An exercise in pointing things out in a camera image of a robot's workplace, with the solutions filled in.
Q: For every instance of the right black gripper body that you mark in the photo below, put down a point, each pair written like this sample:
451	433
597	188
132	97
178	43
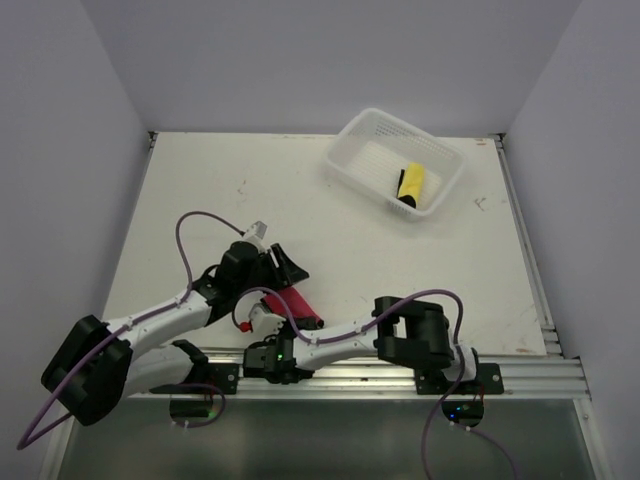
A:
273	337

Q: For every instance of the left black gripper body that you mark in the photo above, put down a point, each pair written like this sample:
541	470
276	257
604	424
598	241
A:
265	274

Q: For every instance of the grey and pink towel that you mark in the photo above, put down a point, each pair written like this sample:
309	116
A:
295	305

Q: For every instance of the grey and yellow towel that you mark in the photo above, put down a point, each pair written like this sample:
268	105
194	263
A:
410	184

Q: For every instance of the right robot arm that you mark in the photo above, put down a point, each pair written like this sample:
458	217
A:
414	335

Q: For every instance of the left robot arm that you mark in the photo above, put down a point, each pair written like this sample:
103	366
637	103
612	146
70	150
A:
99	363

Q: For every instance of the white plastic basket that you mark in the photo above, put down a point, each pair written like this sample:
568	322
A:
371	150

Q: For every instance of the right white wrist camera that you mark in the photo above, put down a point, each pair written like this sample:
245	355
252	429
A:
261	320

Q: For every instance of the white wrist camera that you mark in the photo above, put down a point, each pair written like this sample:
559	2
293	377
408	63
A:
261	320
255	234

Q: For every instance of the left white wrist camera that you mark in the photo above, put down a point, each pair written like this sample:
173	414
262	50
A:
255	234

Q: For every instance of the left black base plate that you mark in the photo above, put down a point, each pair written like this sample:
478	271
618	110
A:
224	376

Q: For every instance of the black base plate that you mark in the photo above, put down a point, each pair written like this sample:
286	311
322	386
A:
488	382
224	376

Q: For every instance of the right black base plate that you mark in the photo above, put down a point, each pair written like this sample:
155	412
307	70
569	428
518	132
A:
488	382

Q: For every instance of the aluminium mounting rail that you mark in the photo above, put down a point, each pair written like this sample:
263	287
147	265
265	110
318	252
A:
524	378

